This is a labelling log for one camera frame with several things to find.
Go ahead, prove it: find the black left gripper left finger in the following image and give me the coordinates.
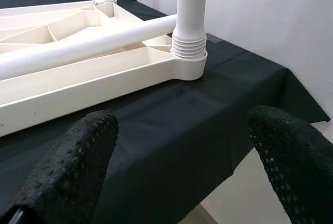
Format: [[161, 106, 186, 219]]
[[0, 109, 119, 224]]

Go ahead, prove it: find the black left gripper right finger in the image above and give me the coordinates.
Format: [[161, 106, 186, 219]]
[[246, 105, 333, 224]]

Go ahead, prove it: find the black tablecloth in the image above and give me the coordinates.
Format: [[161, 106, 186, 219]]
[[0, 0, 330, 224]]

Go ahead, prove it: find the white plastic children table top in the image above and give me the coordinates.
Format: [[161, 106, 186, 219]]
[[0, 0, 209, 138]]

